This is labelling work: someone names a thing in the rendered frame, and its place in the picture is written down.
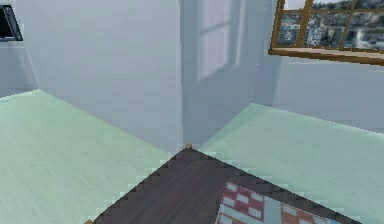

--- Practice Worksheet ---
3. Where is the red white checked box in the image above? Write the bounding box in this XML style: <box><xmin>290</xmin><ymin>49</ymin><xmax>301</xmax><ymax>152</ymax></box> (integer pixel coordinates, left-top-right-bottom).
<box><xmin>215</xmin><ymin>181</ymin><xmax>344</xmax><ymax>224</ymax></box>

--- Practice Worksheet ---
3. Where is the wooden framed window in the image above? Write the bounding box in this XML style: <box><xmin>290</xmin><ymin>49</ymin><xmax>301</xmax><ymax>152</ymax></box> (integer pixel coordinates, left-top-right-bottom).
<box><xmin>268</xmin><ymin>0</ymin><xmax>384</xmax><ymax>67</ymax></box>

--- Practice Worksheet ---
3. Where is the dark brown wooden table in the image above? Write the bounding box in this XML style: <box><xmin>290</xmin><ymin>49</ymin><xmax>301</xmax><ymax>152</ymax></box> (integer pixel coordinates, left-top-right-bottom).
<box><xmin>83</xmin><ymin>143</ymin><xmax>364</xmax><ymax>224</ymax></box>

